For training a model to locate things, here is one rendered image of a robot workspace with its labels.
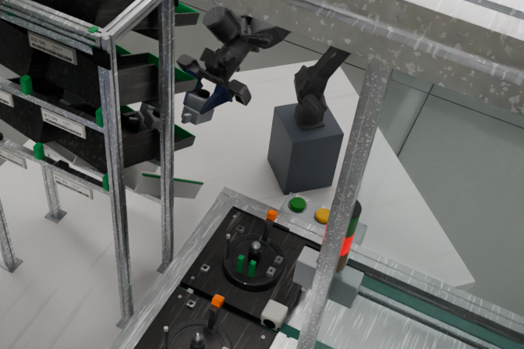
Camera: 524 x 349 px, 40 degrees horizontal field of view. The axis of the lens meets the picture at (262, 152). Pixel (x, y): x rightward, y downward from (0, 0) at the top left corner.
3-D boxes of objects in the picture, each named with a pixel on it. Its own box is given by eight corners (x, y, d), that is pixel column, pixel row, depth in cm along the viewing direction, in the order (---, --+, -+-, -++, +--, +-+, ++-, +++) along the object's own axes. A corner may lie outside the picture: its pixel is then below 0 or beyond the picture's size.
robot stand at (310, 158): (313, 149, 205) (323, 97, 190) (331, 185, 196) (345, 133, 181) (267, 159, 201) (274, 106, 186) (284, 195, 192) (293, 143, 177)
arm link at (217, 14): (272, 22, 165) (244, -14, 158) (276, 44, 160) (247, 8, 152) (231, 46, 169) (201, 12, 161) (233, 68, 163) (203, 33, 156)
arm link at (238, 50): (251, 43, 170) (229, 17, 164) (267, 46, 166) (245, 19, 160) (235, 65, 169) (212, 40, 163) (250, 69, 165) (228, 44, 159)
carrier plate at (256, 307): (230, 213, 174) (231, 207, 173) (321, 252, 168) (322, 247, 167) (179, 286, 159) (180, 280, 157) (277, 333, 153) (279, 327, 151)
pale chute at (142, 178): (153, 172, 176) (161, 156, 176) (195, 199, 172) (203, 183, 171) (87, 162, 150) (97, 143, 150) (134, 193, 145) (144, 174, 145)
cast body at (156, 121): (136, 132, 152) (146, 102, 149) (156, 133, 154) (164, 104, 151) (150, 152, 146) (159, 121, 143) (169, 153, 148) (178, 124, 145)
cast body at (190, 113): (196, 112, 167) (204, 85, 164) (211, 120, 165) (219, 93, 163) (175, 118, 160) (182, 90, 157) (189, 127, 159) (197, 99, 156)
